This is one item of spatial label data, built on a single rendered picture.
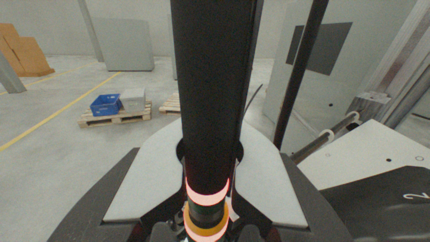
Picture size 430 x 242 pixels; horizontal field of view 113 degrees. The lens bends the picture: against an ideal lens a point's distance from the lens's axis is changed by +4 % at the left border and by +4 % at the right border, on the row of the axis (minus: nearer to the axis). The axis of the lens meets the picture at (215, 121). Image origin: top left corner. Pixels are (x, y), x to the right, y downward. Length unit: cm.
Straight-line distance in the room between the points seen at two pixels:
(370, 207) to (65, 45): 1441
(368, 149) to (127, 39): 744
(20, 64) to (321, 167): 861
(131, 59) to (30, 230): 635
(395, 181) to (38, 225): 230
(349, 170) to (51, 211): 232
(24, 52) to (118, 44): 280
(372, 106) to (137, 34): 724
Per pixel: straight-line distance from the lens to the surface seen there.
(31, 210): 243
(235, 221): 20
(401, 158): 51
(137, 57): 747
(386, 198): 27
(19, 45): 832
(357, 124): 67
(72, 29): 1393
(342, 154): 53
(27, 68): 851
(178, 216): 37
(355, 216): 24
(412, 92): 86
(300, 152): 28
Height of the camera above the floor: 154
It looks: 31 degrees down
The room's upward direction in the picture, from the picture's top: 3 degrees clockwise
